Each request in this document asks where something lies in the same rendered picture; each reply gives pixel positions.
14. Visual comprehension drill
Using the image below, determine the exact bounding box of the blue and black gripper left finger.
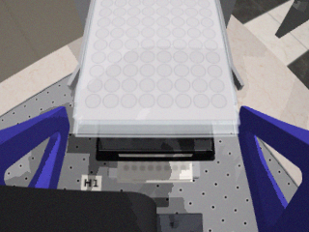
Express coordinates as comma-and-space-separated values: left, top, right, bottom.
0, 106, 70, 189

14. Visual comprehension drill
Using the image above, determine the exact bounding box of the black labelled microplate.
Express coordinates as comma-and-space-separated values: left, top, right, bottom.
96, 137, 215, 161

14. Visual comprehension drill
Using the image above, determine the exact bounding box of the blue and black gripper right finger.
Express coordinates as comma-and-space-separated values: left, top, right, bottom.
238, 105, 309, 232

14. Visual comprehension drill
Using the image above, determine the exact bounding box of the grey plate hotel rack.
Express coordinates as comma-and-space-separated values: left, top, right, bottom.
67, 0, 244, 178

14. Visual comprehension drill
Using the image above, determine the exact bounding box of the grey perforated base plate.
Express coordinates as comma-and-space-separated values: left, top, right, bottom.
0, 73, 299, 232

